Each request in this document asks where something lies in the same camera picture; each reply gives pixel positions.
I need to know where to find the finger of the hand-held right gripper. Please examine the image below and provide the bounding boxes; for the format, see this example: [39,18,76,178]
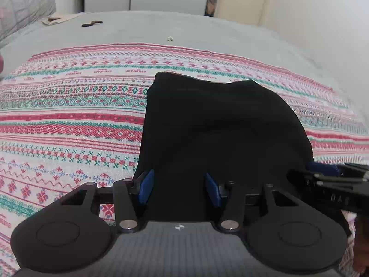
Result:
[287,169,361,187]
[306,162,369,179]

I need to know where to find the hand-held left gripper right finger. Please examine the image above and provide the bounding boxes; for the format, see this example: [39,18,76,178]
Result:
[204,172,300,234]

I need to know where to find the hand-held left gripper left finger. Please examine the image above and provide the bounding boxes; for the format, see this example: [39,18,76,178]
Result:
[59,169,155,234]

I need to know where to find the black pants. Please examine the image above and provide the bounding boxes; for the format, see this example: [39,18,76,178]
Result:
[134,72,315,223]

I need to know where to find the person's right forearm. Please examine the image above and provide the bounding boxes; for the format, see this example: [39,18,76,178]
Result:
[353,215,369,274]

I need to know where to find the patterned woven blanket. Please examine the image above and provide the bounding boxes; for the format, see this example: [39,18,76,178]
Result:
[0,43,369,277]

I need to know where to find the grey bed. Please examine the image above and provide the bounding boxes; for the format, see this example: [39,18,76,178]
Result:
[0,10,369,113]

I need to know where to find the cream door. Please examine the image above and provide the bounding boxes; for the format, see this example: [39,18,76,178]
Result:
[215,0,271,25]

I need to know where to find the beige cloth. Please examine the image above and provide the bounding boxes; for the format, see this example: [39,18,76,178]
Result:
[41,14,76,26]

